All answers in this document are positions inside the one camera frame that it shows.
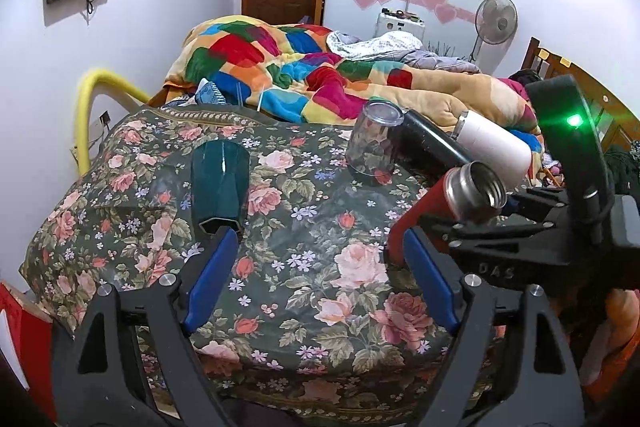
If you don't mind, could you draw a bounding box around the red paper bag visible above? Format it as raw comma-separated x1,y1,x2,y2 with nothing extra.
1,281,58,423

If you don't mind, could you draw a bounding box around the standing electric fan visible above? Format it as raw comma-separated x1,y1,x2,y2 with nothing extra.
470,0,518,62

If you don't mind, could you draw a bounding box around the red steel thermos cup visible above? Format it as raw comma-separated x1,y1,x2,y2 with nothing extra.
387,161,508,265

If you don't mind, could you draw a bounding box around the yellow foam tube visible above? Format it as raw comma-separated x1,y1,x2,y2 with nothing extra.
74,68,151,176

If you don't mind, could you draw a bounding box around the white small cabinet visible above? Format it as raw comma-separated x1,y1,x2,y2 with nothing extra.
375,8,425,40

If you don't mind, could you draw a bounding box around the white thermos bottle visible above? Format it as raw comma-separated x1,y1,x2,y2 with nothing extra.
452,110,532,191

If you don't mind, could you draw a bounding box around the colourful patchwork blanket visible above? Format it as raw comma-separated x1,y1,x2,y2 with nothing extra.
153,15,540,134

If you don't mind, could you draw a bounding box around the floral green quilt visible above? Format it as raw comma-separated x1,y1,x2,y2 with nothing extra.
21,106,450,426

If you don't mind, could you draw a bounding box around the clear plastic cup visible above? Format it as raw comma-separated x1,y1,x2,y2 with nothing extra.
346,98,405,179

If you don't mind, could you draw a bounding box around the dark teal faceted cup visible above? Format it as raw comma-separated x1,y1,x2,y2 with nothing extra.
191,140,250,235

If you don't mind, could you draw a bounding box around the wooden headboard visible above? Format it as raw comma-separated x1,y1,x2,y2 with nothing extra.
522,37,639,152

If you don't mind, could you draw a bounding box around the white striped cloth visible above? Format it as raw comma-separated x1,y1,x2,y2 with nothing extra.
326,30,423,62

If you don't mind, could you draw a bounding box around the black thermos bottle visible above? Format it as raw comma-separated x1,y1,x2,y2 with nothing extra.
398,109,473,171

